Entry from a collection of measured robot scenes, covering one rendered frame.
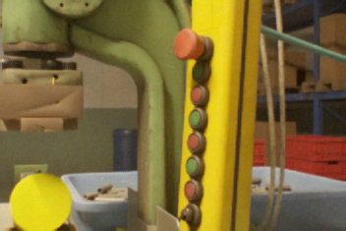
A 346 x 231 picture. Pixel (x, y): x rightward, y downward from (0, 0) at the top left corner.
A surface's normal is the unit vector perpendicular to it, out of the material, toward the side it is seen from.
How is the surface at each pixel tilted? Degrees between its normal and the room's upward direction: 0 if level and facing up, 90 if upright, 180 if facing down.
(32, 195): 74
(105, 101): 90
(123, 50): 90
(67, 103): 90
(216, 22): 85
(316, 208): 100
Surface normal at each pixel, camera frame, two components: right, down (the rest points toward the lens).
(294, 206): 0.29, 0.18
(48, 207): 0.29, -0.28
